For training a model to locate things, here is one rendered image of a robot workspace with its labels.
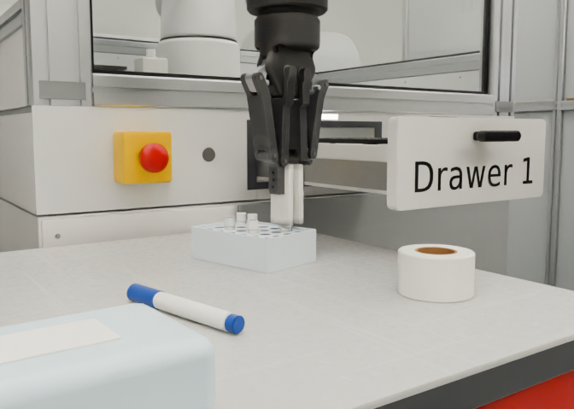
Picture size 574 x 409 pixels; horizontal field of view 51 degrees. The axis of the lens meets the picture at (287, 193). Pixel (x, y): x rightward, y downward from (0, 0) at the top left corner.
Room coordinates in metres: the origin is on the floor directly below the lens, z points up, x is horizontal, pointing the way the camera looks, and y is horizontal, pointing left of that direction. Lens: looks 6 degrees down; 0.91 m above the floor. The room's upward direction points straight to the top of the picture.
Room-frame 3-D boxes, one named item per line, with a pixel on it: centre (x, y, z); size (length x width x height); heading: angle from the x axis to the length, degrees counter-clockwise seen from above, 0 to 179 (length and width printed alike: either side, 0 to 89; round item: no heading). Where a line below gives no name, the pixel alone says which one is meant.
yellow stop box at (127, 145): (0.85, 0.20, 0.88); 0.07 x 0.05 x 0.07; 124
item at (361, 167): (0.96, -0.12, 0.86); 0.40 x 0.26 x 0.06; 34
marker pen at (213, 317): (0.48, 0.09, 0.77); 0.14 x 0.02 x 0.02; 47
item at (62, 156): (1.47, 0.18, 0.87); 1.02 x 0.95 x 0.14; 124
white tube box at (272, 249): (0.70, 0.04, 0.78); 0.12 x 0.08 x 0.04; 49
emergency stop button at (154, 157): (0.82, 0.18, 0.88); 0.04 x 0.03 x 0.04; 124
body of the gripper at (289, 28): (0.71, 0.00, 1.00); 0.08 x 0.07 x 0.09; 139
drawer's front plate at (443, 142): (0.79, -0.24, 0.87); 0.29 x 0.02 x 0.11; 124
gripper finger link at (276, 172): (0.69, 0.02, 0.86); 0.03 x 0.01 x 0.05; 139
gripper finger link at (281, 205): (0.70, 0.01, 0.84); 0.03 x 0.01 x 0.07; 49
